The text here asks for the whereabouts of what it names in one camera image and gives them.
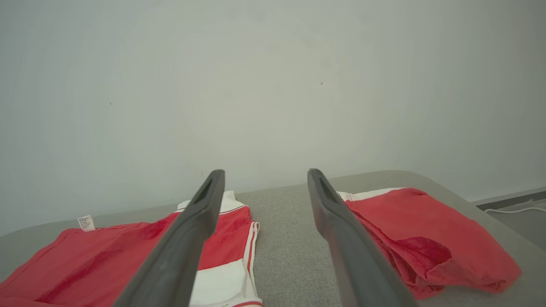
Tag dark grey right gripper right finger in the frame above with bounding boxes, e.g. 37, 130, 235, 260
307, 168, 418, 307

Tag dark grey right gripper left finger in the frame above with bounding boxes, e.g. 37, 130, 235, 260
113, 169, 226, 307

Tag red shorts with white trim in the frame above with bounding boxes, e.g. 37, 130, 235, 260
337, 188, 522, 300

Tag red jersey with white sleeves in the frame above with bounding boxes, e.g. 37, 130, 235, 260
0, 191, 263, 307

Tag grey fabric sofa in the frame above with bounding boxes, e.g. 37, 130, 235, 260
0, 170, 546, 307

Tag white baseboard strip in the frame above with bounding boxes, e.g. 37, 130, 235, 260
471, 186, 546, 211

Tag white floor cable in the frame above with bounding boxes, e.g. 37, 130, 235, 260
484, 206, 546, 214

